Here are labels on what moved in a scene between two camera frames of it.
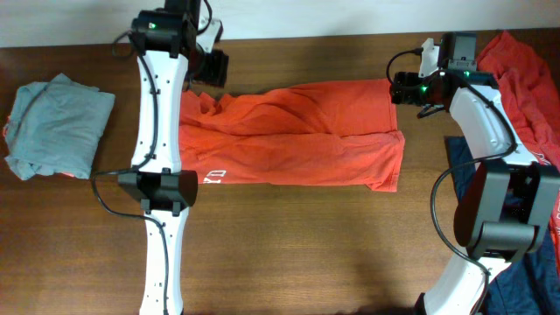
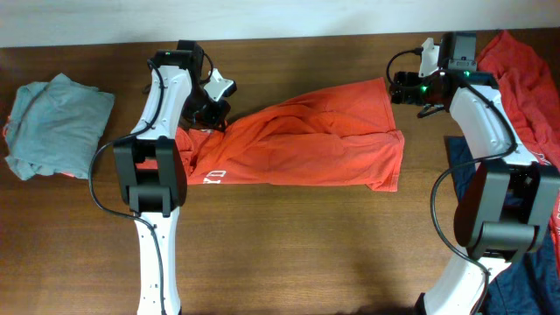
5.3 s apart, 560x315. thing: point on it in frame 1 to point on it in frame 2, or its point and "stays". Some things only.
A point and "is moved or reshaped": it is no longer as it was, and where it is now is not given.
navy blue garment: x=528 y=285 stays
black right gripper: x=404 y=82 stays
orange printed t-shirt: x=335 y=133 is moved or reshaped
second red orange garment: x=532 y=89 stays
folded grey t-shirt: x=54 y=126 stays
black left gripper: x=217 y=73 to x=215 y=120
